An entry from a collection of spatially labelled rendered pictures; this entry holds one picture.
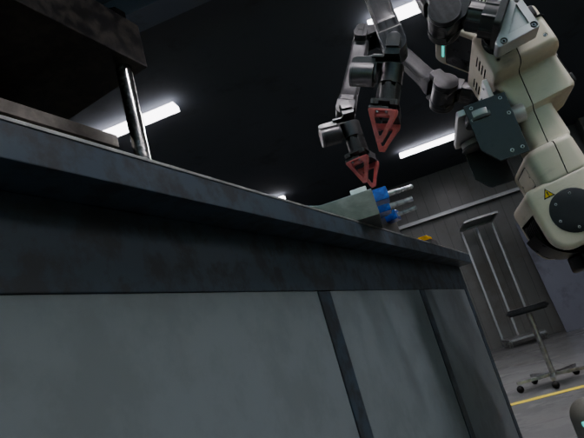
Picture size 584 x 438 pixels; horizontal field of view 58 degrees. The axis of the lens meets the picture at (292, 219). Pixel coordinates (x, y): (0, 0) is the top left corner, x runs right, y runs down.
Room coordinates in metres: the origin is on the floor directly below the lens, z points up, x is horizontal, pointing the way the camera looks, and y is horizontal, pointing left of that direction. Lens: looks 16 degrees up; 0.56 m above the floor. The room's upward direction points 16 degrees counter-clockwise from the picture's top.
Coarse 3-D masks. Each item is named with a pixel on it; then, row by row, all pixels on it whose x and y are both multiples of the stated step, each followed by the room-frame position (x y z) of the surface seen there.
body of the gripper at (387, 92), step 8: (384, 88) 1.13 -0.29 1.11; (392, 88) 1.12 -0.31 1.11; (400, 88) 1.14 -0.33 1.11; (376, 96) 1.14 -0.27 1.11; (384, 96) 1.13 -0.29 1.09; (392, 96) 1.13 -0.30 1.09; (400, 96) 1.15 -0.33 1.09; (376, 104) 1.12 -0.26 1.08; (384, 104) 1.13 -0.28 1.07; (392, 104) 1.10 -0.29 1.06
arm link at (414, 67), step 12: (372, 24) 1.62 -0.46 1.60; (372, 36) 1.65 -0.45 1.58; (372, 48) 1.67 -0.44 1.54; (408, 60) 1.56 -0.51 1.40; (420, 60) 1.56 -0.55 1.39; (408, 72) 1.58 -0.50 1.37; (420, 72) 1.54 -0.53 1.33; (432, 72) 1.50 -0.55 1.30; (444, 72) 1.50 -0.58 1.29; (420, 84) 1.56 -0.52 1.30; (432, 84) 1.54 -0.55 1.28; (444, 84) 1.48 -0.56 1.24; (456, 84) 1.47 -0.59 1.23; (432, 108) 1.56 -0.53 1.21; (444, 108) 1.54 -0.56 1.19
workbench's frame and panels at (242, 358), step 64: (0, 128) 0.35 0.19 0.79; (0, 192) 0.40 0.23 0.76; (64, 192) 0.44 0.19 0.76; (128, 192) 0.48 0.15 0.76; (192, 192) 0.55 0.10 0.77; (0, 256) 0.39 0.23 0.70; (64, 256) 0.45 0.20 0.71; (128, 256) 0.51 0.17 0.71; (192, 256) 0.61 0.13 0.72; (256, 256) 0.74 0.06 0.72; (320, 256) 0.94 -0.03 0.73; (384, 256) 1.27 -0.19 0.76; (448, 256) 1.71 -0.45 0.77; (0, 320) 0.39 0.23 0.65; (64, 320) 0.44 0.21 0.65; (128, 320) 0.50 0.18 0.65; (192, 320) 0.59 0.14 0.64; (256, 320) 0.71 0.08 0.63; (320, 320) 0.87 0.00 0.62; (384, 320) 1.15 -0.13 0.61; (448, 320) 1.66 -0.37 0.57; (0, 384) 0.38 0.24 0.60; (64, 384) 0.43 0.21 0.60; (128, 384) 0.49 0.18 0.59; (192, 384) 0.57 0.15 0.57; (256, 384) 0.67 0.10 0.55; (320, 384) 0.82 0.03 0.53; (384, 384) 1.05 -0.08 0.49; (448, 384) 1.44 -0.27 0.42
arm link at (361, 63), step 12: (396, 36) 1.10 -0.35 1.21; (396, 48) 1.10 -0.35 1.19; (360, 60) 1.14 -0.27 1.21; (372, 60) 1.14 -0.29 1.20; (384, 60) 1.14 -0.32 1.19; (396, 60) 1.14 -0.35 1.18; (348, 72) 1.14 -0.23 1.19; (360, 72) 1.14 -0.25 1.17; (372, 72) 1.13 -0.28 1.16; (360, 84) 1.16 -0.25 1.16; (372, 84) 1.15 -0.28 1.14
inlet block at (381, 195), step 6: (384, 186) 1.07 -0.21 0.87; (408, 186) 1.08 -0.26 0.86; (354, 192) 1.08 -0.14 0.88; (378, 192) 1.07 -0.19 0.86; (384, 192) 1.07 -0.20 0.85; (390, 192) 1.09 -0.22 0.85; (396, 192) 1.09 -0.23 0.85; (378, 198) 1.08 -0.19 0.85; (384, 198) 1.07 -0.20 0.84; (378, 204) 1.10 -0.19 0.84
